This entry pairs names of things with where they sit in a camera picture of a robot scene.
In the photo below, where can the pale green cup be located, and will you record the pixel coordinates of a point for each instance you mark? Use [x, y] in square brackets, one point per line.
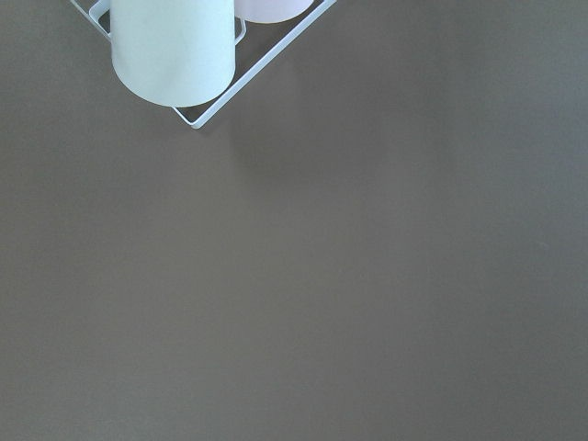
[173, 53]

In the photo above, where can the pink cup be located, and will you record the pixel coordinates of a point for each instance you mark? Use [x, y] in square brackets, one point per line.
[270, 11]

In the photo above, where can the white wire cup rack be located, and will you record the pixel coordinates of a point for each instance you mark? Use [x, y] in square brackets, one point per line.
[257, 45]

